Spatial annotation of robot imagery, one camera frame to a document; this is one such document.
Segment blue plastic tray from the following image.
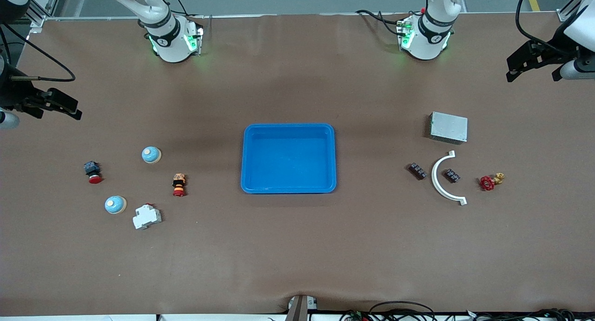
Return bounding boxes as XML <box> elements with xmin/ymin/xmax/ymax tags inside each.
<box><xmin>241</xmin><ymin>123</ymin><xmax>337</xmax><ymax>194</ymax></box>

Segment black looped cable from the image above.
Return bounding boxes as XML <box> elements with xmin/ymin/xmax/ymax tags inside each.
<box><xmin>370</xmin><ymin>301</ymin><xmax>436</xmax><ymax>321</ymax></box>

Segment red handwheel brass valve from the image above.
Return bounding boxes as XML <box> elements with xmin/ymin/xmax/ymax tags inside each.
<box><xmin>479</xmin><ymin>173</ymin><xmax>505</xmax><ymax>192</ymax></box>

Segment camera mount post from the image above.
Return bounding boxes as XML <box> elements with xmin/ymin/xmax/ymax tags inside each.
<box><xmin>286</xmin><ymin>295</ymin><xmax>317</xmax><ymax>321</ymax></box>

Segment white circuit breaker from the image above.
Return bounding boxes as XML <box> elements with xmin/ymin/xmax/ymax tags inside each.
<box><xmin>132</xmin><ymin>203</ymin><xmax>162</xmax><ymax>230</ymax></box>

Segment silver table edge rail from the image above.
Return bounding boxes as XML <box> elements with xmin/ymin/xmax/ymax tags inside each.
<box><xmin>44</xmin><ymin>13</ymin><xmax>558</xmax><ymax>20</ymax></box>

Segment black right arm base cable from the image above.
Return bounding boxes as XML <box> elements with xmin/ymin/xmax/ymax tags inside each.
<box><xmin>172</xmin><ymin>0</ymin><xmax>205</xmax><ymax>19</ymax></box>

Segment aluminium frame profile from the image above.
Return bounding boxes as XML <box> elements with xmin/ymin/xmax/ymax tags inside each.
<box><xmin>26</xmin><ymin>0</ymin><xmax>63</xmax><ymax>33</ymax></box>
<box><xmin>557</xmin><ymin>0</ymin><xmax>595</xmax><ymax>22</ymax></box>

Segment white curved plastic bracket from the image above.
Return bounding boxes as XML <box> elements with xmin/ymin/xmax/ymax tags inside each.
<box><xmin>431</xmin><ymin>151</ymin><xmax>467</xmax><ymax>206</ymax></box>

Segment black arm base cable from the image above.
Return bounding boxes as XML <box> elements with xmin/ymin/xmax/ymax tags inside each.
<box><xmin>356</xmin><ymin>9</ymin><xmax>401</xmax><ymax>36</ymax></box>
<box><xmin>172</xmin><ymin>0</ymin><xmax>205</xmax><ymax>19</ymax></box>

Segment black left arm base cable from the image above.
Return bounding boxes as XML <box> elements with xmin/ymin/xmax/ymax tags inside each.
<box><xmin>356</xmin><ymin>9</ymin><xmax>401</xmax><ymax>36</ymax></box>

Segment grey metal power supply box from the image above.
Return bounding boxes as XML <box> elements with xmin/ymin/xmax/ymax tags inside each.
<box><xmin>429</xmin><ymin>111</ymin><xmax>468</xmax><ymax>144</ymax></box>

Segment red emergency stop button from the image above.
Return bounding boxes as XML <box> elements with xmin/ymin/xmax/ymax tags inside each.
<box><xmin>84</xmin><ymin>161</ymin><xmax>104</xmax><ymax>184</ymax></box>

